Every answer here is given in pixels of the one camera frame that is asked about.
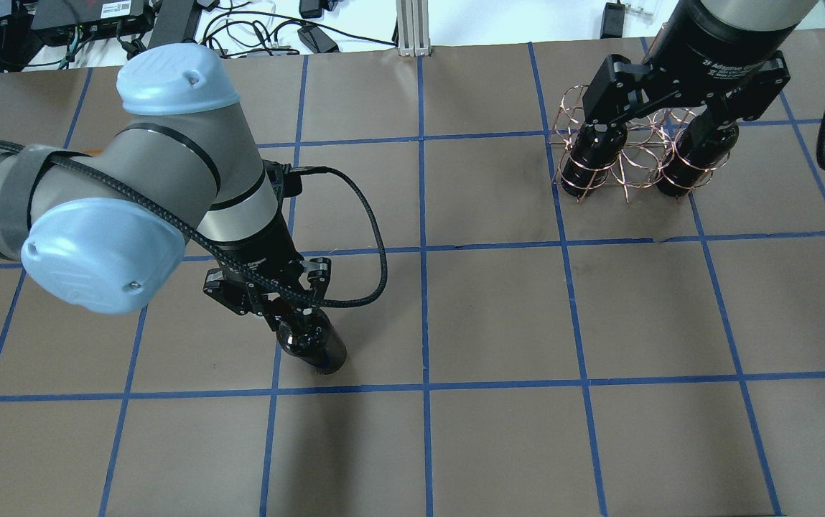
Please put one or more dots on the aluminium frame post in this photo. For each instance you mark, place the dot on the aluminium frame post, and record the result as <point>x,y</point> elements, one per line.
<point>412,27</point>

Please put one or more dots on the dark wine bottle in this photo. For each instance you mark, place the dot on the dark wine bottle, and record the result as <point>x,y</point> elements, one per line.
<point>700,148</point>
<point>310,336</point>
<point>593,152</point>

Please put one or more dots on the black power adapter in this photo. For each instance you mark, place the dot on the black power adapter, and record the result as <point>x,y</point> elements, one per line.
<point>317,41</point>

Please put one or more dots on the copper wire bottle basket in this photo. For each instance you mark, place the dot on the copper wire bottle basket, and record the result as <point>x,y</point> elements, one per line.
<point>652,144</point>

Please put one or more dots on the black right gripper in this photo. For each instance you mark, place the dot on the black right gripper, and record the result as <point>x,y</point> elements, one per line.
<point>722,44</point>

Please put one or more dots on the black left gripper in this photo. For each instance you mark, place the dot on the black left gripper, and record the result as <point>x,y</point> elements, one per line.
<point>263,253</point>

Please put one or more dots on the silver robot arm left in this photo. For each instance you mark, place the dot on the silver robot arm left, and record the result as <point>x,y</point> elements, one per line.
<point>105,232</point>

